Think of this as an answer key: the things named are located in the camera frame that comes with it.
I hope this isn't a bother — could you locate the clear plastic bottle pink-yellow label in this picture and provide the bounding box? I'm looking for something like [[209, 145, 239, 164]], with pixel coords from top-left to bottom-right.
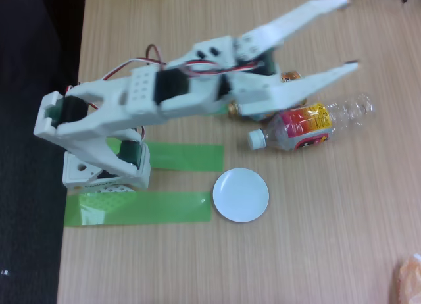
[[247, 93, 378, 153]]

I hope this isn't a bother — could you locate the blue orange aluminium bottle can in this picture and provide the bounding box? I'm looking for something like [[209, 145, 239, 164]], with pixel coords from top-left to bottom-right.
[[226, 70, 309, 122]]

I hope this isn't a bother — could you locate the short green tape strip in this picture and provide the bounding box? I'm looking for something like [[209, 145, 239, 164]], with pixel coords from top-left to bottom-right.
[[105, 138, 225, 172]]

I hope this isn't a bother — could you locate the small white round plate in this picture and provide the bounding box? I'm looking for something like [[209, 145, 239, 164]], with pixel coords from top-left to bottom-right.
[[212, 167, 270, 224]]

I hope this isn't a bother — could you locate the long green tape strip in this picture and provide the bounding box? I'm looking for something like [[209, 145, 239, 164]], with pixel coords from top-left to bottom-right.
[[64, 191, 212, 228]]

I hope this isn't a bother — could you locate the orange plastic bag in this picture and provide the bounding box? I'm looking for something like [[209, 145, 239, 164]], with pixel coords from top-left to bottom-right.
[[391, 253, 421, 304]]

